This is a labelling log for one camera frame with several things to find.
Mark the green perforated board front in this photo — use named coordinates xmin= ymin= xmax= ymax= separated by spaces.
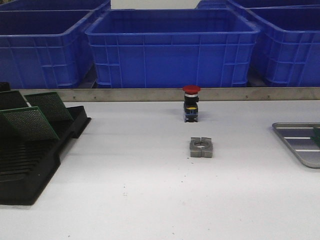
xmin=310 ymin=136 xmax=320 ymax=148

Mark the green perforated circuit board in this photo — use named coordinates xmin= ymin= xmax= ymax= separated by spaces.
xmin=312 ymin=127 xmax=320 ymax=142

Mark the green perforated board rear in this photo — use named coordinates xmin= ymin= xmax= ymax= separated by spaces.
xmin=24 ymin=92 xmax=73 ymax=122

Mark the green perforated board middle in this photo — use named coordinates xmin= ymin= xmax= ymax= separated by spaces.
xmin=0 ymin=106 xmax=59 ymax=142

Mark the silver metal tray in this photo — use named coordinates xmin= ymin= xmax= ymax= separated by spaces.
xmin=272 ymin=122 xmax=320 ymax=169

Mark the black slotted board rack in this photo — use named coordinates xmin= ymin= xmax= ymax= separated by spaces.
xmin=0 ymin=81 xmax=92 ymax=207

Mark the dark board far rear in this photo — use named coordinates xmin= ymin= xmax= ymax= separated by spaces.
xmin=0 ymin=90 xmax=28 ymax=110

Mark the red emergency stop button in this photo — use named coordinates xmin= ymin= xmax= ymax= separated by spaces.
xmin=182 ymin=85 xmax=201 ymax=123

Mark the grey metal clamp block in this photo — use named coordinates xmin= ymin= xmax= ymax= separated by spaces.
xmin=189 ymin=137 xmax=214 ymax=158

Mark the blue plastic crate centre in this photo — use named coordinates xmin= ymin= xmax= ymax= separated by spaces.
xmin=85 ymin=9 xmax=260 ymax=89

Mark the blue plastic crate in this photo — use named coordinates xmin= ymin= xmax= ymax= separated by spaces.
xmin=85 ymin=9 xmax=260 ymax=89
xmin=246 ymin=7 xmax=320 ymax=87
xmin=0 ymin=10 xmax=96 ymax=89

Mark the blue crate back right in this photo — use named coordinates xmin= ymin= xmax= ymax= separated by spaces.
xmin=196 ymin=0 xmax=320 ymax=9

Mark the blue plastic crate left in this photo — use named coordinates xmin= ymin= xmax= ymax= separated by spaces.
xmin=0 ymin=10 xmax=96 ymax=89

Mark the blue plastic crate right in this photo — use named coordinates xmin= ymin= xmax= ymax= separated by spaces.
xmin=246 ymin=7 xmax=320 ymax=87

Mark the blue crate back left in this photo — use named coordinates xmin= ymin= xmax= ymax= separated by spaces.
xmin=0 ymin=0 xmax=111 ymax=16

